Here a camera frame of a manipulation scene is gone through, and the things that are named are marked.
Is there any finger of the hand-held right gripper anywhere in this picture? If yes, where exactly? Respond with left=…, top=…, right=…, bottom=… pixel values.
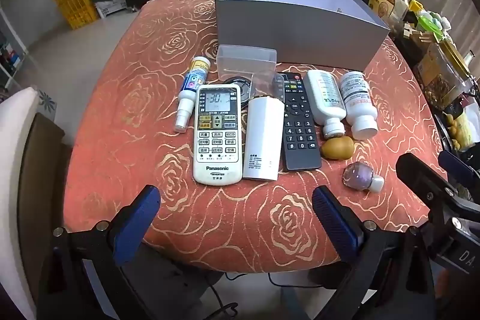
left=438, top=151, right=480, bottom=193
left=395, top=153, right=456, bottom=210

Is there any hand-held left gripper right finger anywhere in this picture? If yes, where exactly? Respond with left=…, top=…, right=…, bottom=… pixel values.
left=311, top=186, right=437, bottom=320

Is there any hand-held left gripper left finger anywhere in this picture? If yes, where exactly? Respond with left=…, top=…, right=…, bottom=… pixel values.
left=35, top=184, right=162, bottom=320

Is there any brown egg-shaped object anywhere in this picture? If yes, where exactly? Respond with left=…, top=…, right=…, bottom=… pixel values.
left=320, top=136, right=355, bottom=159

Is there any black remote control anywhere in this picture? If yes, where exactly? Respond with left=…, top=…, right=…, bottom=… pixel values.
left=280, top=73, right=323, bottom=171

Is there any white pill bottle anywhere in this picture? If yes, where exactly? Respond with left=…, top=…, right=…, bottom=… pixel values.
left=339, top=70, right=379, bottom=141

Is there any white air conditioner remote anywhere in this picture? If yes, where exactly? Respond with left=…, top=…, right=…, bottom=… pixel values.
left=193, top=83, right=244, bottom=186

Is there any white cylindrical tube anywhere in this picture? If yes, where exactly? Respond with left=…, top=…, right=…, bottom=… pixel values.
left=242, top=95, right=284, bottom=181

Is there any small white spray bottle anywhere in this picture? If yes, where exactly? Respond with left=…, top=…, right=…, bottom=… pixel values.
left=173, top=56, right=211, bottom=133

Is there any correction tape dispenser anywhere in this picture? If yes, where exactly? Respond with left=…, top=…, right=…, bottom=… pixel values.
left=224, top=76, right=254, bottom=111

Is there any grey cardboard box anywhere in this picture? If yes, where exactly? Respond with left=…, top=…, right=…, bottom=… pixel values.
left=214, top=0, right=391, bottom=72

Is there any clear plastic case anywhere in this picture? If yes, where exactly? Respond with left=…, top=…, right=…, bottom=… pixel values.
left=215, top=44, right=278, bottom=84

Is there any jar of yellow candies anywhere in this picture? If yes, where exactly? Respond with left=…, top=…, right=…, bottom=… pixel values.
left=442, top=106, right=477, bottom=152

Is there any purple nail polish bottle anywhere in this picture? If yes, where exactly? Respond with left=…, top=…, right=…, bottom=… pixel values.
left=342, top=162, right=385, bottom=192

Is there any glass jar of nuts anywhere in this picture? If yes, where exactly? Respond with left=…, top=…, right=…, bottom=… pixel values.
left=416, top=43, right=469, bottom=107

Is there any beige chair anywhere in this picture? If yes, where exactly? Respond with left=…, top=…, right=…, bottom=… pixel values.
left=0, top=88, right=72, bottom=320

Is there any wooden block puzzle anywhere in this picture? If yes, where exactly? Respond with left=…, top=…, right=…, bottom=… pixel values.
left=403, top=22, right=432, bottom=43

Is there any green-lid container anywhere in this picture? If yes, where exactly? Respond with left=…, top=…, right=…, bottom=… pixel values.
left=418, top=10, right=451, bottom=39

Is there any red rose-pattern tablecloth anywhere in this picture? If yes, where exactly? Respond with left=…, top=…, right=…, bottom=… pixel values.
left=63, top=0, right=451, bottom=274

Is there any black cable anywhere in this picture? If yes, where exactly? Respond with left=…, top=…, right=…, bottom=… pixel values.
left=210, top=271, right=293, bottom=320

